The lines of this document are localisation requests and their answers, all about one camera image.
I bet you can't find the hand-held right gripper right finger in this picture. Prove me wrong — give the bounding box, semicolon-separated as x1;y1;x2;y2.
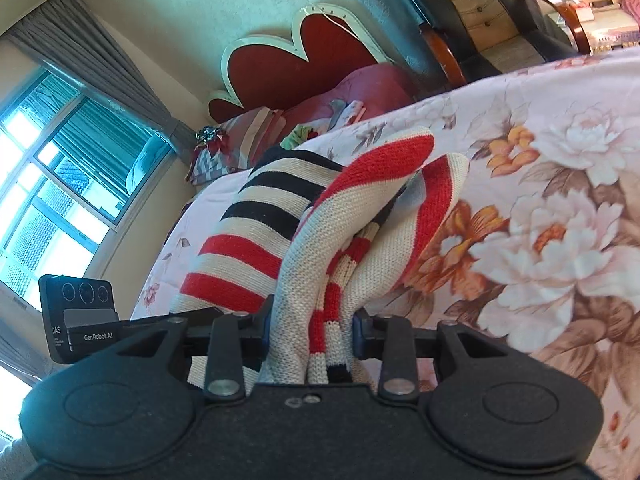
351;307;507;404

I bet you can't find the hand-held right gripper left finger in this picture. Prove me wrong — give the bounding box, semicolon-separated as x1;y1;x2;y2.
112;305;273;404

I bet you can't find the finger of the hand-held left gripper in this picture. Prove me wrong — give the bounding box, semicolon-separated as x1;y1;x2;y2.
118;308;218;333

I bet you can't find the striped knit sweater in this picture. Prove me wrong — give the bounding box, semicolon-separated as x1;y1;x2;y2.
170;127;471;395

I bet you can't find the folded clothes pile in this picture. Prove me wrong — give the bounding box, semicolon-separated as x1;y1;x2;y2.
287;99;367;145

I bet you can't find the large grid window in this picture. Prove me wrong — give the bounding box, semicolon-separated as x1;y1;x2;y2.
0;67;175;302

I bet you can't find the shiny gift bow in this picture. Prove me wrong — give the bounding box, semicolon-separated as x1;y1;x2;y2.
194;125;227;155

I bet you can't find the striped cushion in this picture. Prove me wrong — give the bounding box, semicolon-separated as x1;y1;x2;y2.
186;106;287;187

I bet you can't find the grey curtain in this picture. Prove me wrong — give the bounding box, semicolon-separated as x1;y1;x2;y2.
4;0;197;162

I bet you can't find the red heart-shaped board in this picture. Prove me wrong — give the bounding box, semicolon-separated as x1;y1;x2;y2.
207;4;397;124

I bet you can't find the cream nightstand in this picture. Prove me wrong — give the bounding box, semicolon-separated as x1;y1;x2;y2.
547;0;640;57

